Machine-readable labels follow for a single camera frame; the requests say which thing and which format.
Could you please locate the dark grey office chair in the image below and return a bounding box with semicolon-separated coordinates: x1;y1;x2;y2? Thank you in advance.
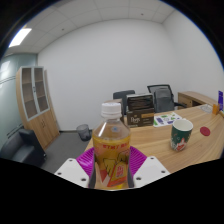
112;89;137;116

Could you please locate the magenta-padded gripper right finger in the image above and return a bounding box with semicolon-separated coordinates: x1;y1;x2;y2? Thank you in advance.
126;145;171;189

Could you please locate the rectangular ceiling light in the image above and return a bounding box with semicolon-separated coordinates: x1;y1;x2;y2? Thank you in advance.
8;27;33;49

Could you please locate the flat round red coaster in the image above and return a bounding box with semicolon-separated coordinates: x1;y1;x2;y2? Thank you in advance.
199;126;212;137

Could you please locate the black sofa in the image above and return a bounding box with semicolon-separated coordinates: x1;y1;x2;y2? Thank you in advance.
0;128;47;168

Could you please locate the green and white paper cup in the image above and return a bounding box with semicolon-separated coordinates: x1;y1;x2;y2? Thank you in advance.
170;118;194;153

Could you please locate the wooden side desk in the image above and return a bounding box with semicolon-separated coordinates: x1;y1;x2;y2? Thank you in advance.
177;90;218;110

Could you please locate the dark box with stripes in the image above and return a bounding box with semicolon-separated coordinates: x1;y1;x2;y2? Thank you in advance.
126;93;155;113

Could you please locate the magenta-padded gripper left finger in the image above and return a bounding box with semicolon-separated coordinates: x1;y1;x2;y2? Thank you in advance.
54;147;98;190

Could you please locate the yellow-labelled drink bottle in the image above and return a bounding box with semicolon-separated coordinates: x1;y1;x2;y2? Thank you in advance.
88;102;132;191

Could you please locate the tall purple box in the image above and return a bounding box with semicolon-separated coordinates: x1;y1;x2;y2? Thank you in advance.
217;90;224;108

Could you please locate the black mesh office chair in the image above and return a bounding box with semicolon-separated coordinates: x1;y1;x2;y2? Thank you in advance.
146;83;188;114

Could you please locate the black mesh waste bin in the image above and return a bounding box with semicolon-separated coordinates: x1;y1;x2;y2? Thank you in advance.
75;123;93;142

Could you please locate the brown and black carton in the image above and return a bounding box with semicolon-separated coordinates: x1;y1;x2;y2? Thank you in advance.
125;107;156;129

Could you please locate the wooden cabinet with glass doors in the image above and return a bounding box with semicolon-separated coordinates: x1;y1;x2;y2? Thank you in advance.
15;65;61;151

